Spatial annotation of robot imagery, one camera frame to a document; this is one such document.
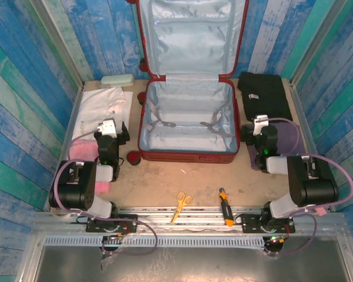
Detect purple cloth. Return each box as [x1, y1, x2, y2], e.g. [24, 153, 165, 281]
[247, 121, 307, 172]

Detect pink towel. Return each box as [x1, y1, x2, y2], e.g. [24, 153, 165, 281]
[68, 138, 111, 194]

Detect white t-shirt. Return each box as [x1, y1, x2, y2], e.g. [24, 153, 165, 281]
[71, 87, 134, 142]

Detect black garment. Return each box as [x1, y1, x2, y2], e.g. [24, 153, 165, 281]
[237, 71, 294, 122]

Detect red hard-shell suitcase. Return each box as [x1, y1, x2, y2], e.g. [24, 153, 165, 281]
[126, 0, 250, 165]

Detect mint green case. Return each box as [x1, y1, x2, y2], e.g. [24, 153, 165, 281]
[101, 73, 134, 87]

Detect yellow black screwdriver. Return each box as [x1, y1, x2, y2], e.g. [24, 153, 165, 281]
[218, 187, 235, 228]

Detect yellow scissors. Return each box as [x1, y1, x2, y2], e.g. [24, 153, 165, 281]
[169, 192, 194, 225]

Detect small circuit board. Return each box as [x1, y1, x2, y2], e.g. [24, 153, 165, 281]
[264, 234, 288, 254]
[101, 233, 126, 254]

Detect grey metal sheet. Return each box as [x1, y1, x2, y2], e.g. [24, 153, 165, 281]
[32, 245, 352, 282]

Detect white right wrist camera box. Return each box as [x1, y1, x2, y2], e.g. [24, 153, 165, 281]
[252, 115, 269, 136]

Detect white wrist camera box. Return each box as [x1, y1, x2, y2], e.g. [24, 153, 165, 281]
[252, 115, 269, 136]
[97, 118, 117, 137]

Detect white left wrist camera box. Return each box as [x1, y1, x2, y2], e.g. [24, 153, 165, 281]
[97, 118, 117, 137]

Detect aluminium table side rail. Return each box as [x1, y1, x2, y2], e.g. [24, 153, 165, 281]
[289, 79, 336, 212]
[43, 83, 85, 212]

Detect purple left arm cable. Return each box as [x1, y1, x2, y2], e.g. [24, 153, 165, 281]
[53, 128, 159, 257]

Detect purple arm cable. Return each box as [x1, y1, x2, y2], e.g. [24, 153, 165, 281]
[53, 128, 159, 257]
[264, 117, 353, 257]

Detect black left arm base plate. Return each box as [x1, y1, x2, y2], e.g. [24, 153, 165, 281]
[85, 214, 139, 234]

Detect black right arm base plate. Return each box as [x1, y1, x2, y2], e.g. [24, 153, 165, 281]
[241, 213, 296, 234]

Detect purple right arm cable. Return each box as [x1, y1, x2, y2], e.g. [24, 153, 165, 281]
[264, 117, 353, 257]

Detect aluminium mounting rail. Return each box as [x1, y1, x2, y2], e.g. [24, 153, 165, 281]
[32, 204, 347, 236]

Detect aluminium corner post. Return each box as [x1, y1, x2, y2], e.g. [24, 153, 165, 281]
[290, 0, 349, 86]
[28, 0, 85, 89]

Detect white slotted cable duct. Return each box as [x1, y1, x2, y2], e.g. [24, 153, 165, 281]
[43, 236, 266, 248]

